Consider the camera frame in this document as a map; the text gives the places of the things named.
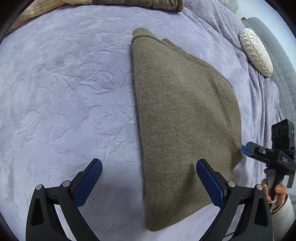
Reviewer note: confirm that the black camera box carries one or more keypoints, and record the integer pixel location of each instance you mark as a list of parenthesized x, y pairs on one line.
[(283, 135)]

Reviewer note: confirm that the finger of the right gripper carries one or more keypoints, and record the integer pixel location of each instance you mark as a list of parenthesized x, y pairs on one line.
[(245, 151)]

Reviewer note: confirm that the white sleeve forearm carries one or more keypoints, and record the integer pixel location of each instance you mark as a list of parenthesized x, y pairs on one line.
[(283, 216)]

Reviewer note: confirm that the cream striped garment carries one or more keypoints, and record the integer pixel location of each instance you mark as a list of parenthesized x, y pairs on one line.
[(39, 7)]

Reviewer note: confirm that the olive brown knit sweater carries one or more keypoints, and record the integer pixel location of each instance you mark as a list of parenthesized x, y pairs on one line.
[(187, 111)]

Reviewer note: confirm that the lilac embossed bed blanket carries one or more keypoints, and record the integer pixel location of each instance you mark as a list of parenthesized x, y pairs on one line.
[(67, 97)]

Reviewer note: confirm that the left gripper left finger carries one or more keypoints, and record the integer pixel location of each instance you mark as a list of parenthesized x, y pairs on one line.
[(43, 222)]

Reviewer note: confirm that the grey quilted headboard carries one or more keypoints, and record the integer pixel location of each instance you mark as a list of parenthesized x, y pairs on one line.
[(283, 71)]

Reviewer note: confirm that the white braided cushion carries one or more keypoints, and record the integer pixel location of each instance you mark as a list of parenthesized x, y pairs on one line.
[(256, 52)]

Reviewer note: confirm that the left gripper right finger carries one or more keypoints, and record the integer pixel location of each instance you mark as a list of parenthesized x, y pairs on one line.
[(255, 221)]

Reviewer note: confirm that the right hand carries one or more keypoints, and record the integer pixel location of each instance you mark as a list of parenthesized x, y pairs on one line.
[(275, 191)]

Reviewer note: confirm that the dark brown quilted garment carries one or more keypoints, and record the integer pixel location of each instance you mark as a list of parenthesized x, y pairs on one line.
[(167, 5)]

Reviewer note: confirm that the pale round plush pillow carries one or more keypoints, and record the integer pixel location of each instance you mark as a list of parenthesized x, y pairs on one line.
[(230, 4)]

